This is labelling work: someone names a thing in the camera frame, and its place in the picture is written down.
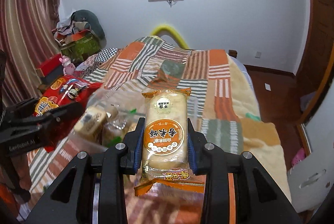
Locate orange label rice cake pack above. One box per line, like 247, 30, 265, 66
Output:
134, 88, 205, 196

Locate yellow curved bed rail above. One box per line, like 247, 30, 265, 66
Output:
151, 24, 189, 50

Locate clear bag brown snacks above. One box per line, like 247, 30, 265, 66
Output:
101, 108, 138, 148

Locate dark blue box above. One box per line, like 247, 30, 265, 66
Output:
40, 65, 63, 85

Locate red gift box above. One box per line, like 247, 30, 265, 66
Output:
36, 53, 62, 78

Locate beige biscuit pack with barcode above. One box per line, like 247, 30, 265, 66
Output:
74, 106, 106, 140

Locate striped red curtain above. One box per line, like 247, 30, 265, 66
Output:
1, 0, 60, 106

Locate patchwork striped bed blanket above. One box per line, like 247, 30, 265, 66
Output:
17, 36, 291, 223

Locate green patterned box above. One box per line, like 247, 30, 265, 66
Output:
61, 33, 101, 64

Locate red blue white snack bag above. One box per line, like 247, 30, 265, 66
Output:
33, 75, 102, 153

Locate pink plush toy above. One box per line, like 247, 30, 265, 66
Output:
59, 55, 76, 75

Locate clear plastic storage box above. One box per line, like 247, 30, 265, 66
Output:
69, 87, 199, 155

